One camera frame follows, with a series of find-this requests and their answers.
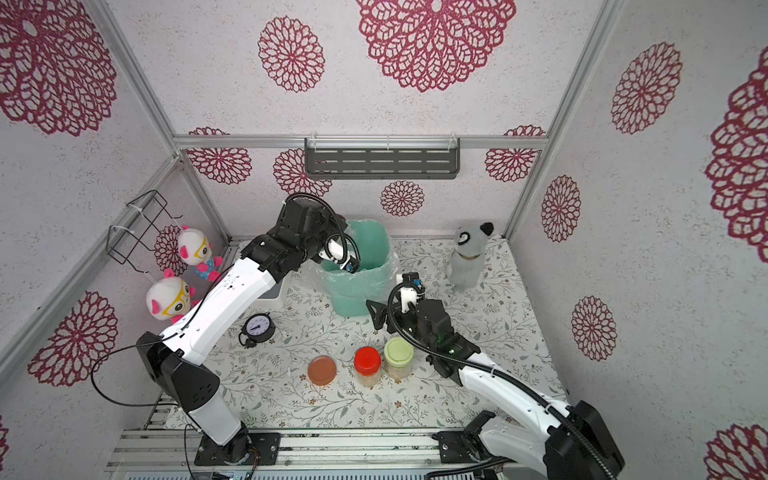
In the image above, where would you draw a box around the red lidded peanut jar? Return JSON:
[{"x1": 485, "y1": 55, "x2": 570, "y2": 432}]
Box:
[{"x1": 353, "y1": 346, "x2": 382, "y2": 388}]

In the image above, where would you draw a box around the brown jar lid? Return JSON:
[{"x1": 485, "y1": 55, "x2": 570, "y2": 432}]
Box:
[{"x1": 307, "y1": 355, "x2": 337, "y2": 386}]

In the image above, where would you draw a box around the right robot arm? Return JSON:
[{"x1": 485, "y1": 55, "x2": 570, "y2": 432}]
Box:
[{"x1": 366, "y1": 299, "x2": 625, "y2": 479}]

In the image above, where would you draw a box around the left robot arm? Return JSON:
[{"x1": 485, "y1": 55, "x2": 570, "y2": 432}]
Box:
[{"x1": 136, "y1": 193, "x2": 349, "y2": 447}]

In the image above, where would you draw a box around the green lidded peanut jar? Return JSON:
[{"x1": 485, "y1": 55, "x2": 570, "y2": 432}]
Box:
[{"x1": 384, "y1": 337, "x2": 414, "y2": 380}]

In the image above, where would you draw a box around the green trash bin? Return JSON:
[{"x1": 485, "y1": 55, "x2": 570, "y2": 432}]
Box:
[{"x1": 315, "y1": 219, "x2": 400, "y2": 317}]

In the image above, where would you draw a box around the grey plush dog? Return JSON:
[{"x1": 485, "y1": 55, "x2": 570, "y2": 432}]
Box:
[{"x1": 448, "y1": 222, "x2": 495, "y2": 291}]

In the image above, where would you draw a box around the small black alarm clock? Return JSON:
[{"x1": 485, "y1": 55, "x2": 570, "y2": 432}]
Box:
[{"x1": 238, "y1": 313, "x2": 276, "y2": 348}]

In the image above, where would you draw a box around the upper pink white plush doll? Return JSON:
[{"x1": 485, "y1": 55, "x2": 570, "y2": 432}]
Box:
[{"x1": 177, "y1": 225, "x2": 224, "y2": 282}]

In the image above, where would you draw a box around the pink white plush doll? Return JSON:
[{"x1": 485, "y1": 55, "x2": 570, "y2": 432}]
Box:
[
  {"x1": 145, "y1": 269, "x2": 198, "y2": 323},
  {"x1": 177, "y1": 225, "x2": 224, "y2": 282}
]

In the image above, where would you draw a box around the lower pink white plush doll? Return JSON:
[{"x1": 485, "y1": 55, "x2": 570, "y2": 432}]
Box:
[{"x1": 145, "y1": 269, "x2": 198, "y2": 323}]

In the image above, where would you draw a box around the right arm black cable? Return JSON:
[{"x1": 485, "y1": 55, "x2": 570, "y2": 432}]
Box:
[{"x1": 386, "y1": 281, "x2": 619, "y2": 480}]

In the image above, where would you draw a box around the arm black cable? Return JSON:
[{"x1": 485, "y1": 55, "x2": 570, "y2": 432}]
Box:
[
  {"x1": 284, "y1": 192, "x2": 361, "y2": 271},
  {"x1": 386, "y1": 281, "x2": 619, "y2": 480}
]

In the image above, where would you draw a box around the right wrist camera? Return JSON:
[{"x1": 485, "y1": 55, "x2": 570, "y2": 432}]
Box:
[{"x1": 396, "y1": 272, "x2": 425, "y2": 314}]

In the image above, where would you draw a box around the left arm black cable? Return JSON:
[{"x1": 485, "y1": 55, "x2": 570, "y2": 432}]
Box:
[{"x1": 284, "y1": 192, "x2": 361, "y2": 271}]

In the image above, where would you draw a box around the aluminium rail frame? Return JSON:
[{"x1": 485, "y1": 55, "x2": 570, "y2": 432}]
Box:
[{"x1": 105, "y1": 428, "x2": 548, "y2": 479}]

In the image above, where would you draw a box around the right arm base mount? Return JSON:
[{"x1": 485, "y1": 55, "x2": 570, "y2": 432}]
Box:
[{"x1": 431, "y1": 410, "x2": 497, "y2": 464}]

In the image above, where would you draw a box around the grey wall shelf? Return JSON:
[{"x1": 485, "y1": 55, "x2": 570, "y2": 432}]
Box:
[{"x1": 304, "y1": 137, "x2": 461, "y2": 180}]

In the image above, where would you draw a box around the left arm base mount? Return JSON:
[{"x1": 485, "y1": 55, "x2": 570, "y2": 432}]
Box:
[{"x1": 193, "y1": 432, "x2": 282, "y2": 467}]

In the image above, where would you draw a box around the black wire basket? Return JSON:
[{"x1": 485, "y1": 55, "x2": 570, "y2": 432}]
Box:
[{"x1": 104, "y1": 189, "x2": 185, "y2": 275}]

